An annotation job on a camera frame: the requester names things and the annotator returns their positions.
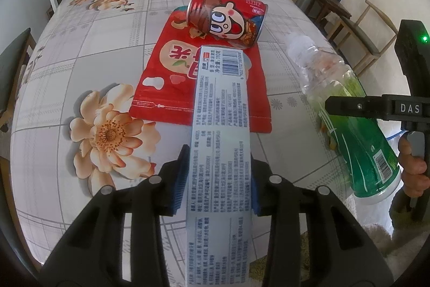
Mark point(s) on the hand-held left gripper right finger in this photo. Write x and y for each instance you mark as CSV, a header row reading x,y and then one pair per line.
x,y
256,189

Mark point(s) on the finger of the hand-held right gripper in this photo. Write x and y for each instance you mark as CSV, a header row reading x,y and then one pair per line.
x,y
356,107

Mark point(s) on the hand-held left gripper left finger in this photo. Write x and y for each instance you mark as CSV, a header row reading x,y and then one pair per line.
x,y
178,181

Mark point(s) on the green label plastic bottle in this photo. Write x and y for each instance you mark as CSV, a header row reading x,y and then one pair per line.
x,y
349,139

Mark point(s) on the white box with orange print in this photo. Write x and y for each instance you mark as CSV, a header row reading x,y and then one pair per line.
x,y
220,139

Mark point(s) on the red snack bag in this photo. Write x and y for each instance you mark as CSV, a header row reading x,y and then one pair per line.
x,y
161,85

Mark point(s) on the red cartoon drink can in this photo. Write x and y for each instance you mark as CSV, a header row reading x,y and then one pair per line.
x,y
228,21

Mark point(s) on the person's right hand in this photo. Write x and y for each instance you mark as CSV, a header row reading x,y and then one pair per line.
x,y
415,176

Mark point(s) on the light wooden chair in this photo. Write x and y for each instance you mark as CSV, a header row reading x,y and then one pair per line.
x,y
373,34

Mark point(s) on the dark wooden stool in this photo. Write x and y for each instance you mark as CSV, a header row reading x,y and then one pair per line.
x,y
327,9

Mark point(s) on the beige fuzzy cloth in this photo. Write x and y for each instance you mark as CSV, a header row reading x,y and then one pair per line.
x,y
399,253

